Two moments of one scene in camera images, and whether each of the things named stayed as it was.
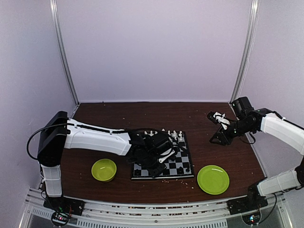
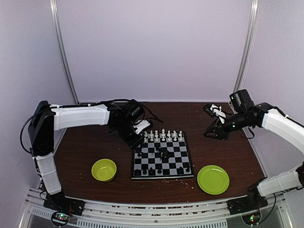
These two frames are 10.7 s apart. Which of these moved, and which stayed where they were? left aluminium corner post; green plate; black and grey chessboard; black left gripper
Moved: black left gripper
Stayed: green plate; left aluminium corner post; black and grey chessboard
